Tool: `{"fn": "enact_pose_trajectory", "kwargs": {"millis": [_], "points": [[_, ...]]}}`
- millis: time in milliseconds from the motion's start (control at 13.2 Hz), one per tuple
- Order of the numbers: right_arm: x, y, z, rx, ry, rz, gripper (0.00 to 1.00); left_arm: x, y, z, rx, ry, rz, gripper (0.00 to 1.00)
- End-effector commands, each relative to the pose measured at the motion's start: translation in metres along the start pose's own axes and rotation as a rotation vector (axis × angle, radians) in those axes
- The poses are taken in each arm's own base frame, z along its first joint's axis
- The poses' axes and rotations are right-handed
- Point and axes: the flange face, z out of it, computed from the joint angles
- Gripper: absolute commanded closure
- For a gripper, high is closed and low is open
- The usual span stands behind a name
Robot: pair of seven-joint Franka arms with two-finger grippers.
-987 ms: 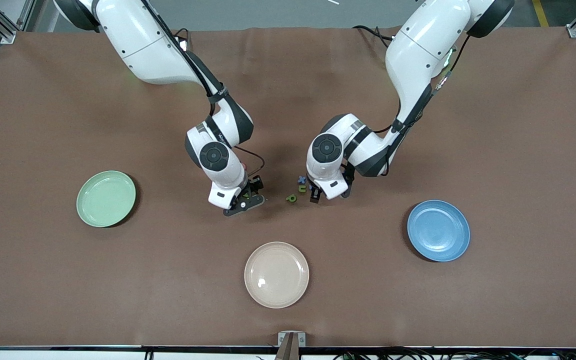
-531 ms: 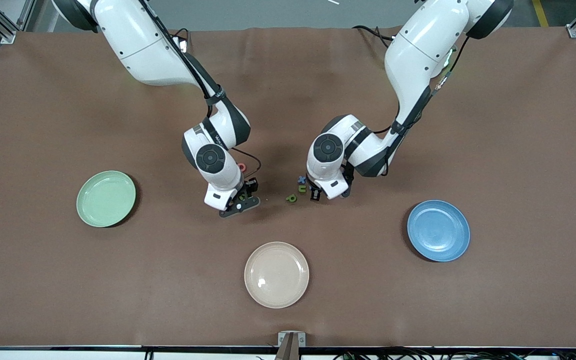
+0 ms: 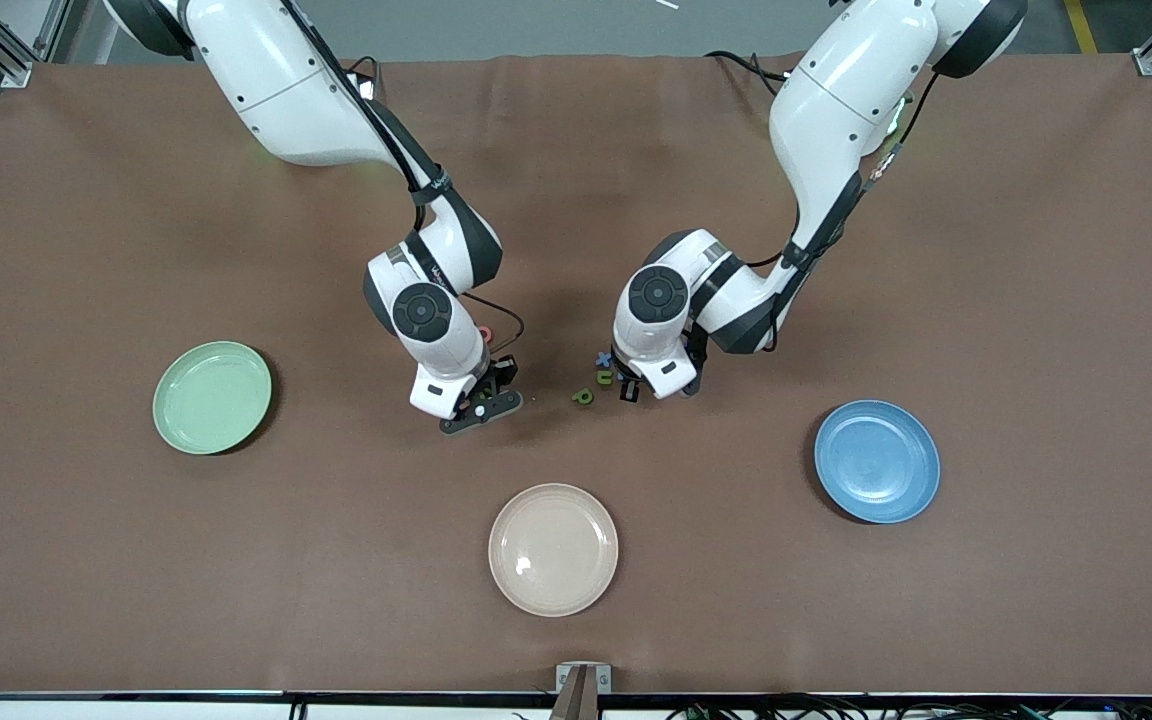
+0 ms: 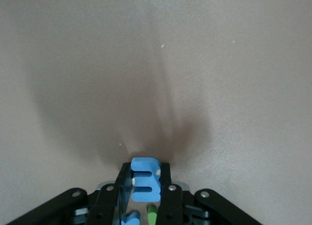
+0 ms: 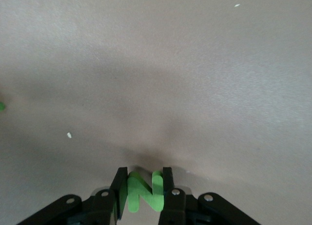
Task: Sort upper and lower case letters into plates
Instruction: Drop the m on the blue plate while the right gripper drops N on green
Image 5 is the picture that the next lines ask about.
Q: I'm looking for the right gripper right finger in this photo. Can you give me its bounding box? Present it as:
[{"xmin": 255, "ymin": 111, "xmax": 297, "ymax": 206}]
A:
[{"xmin": 158, "ymin": 167, "xmax": 261, "ymax": 225}]

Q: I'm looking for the green capital letter N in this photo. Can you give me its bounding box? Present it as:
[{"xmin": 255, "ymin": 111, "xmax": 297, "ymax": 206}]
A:
[{"xmin": 126, "ymin": 170, "xmax": 165, "ymax": 213}]

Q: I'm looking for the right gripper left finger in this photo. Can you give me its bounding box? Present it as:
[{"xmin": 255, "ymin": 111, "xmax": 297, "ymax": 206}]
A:
[{"xmin": 16, "ymin": 167, "xmax": 129, "ymax": 225}]

